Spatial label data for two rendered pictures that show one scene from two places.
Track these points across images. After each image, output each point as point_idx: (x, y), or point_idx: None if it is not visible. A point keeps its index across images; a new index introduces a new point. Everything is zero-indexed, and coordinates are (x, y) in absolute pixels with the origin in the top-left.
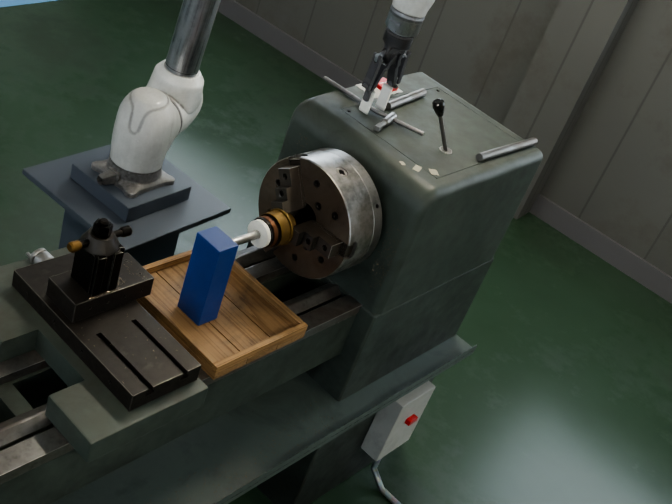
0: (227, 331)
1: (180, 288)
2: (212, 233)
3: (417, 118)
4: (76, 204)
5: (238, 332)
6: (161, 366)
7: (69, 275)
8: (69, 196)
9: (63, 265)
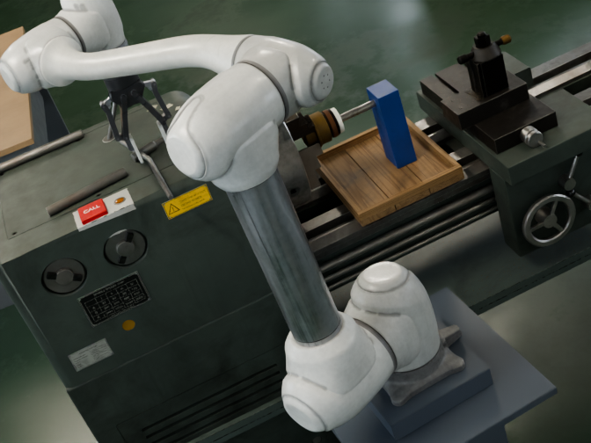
0: (381, 148)
1: (408, 175)
2: (384, 90)
3: (98, 173)
4: (489, 340)
5: (371, 150)
6: (449, 74)
7: (509, 87)
8: (497, 351)
9: (514, 122)
